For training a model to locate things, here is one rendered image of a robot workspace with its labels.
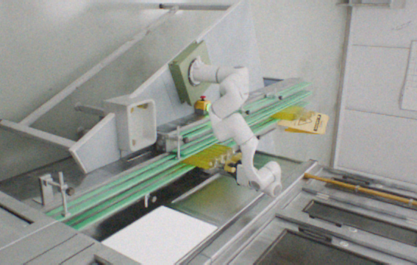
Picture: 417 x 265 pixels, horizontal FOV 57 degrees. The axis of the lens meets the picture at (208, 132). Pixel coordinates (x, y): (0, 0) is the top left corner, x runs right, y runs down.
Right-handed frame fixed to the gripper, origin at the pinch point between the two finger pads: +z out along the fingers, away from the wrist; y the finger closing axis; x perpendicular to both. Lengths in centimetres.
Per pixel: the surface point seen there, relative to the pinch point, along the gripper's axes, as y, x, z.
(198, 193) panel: -13.0, 13.3, 9.7
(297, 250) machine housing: -17, 7, -47
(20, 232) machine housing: 22, 101, -30
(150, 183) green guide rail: -3.9, 35.0, 18.3
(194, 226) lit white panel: -12.7, 32.8, -12.4
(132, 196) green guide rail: -3.6, 48.0, 12.4
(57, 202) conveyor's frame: 5, 80, 11
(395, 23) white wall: 47, -555, 188
